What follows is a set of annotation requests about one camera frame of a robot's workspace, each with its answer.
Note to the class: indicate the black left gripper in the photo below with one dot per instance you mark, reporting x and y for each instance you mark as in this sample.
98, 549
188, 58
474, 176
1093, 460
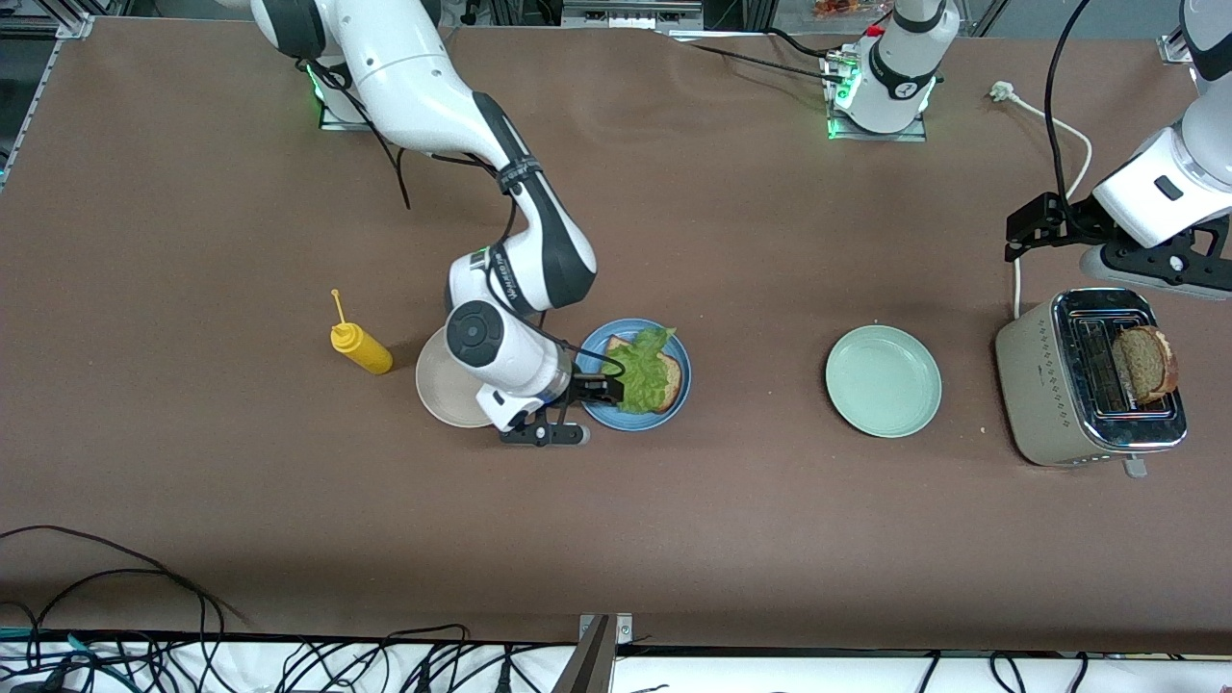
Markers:
1071, 220

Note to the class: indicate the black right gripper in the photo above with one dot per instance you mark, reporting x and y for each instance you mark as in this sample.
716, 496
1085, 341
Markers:
584, 390

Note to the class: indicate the green lettuce leaf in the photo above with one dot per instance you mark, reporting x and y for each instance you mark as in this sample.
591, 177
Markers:
645, 371

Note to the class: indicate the brown bread slice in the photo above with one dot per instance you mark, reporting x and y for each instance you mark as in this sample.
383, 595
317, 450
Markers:
676, 380
1145, 366

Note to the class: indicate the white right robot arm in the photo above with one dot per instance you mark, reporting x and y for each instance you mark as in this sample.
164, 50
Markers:
414, 87

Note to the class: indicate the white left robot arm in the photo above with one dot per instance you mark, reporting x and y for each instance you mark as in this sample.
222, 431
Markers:
1169, 178

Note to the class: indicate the blue plate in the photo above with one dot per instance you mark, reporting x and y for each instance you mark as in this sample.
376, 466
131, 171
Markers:
635, 422

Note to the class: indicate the beige plate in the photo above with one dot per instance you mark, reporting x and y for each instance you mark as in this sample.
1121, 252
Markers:
433, 385

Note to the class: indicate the mint green plate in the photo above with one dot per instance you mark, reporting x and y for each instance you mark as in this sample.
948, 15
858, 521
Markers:
884, 381

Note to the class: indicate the beige chrome toaster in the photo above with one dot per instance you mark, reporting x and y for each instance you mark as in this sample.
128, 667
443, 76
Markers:
1035, 385

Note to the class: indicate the yellow mustard squeeze bottle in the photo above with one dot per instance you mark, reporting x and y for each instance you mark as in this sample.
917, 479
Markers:
364, 351

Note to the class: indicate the orange snack packet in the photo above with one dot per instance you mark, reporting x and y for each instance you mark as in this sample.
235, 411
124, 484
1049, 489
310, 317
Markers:
837, 8

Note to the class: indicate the grey metal box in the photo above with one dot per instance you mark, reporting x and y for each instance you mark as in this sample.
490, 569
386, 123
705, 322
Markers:
630, 14

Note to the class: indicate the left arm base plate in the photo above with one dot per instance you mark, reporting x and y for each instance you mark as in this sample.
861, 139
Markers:
914, 135

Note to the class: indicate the small metal corner bracket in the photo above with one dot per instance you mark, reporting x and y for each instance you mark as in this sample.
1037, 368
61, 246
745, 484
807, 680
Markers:
1174, 48

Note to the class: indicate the aluminium profile with bracket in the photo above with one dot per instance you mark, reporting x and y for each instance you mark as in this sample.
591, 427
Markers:
592, 664

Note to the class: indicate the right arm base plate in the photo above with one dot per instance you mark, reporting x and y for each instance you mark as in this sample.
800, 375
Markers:
327, 120

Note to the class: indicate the aluminium table frame rail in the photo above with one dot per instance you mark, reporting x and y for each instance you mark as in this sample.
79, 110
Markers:
43, 91

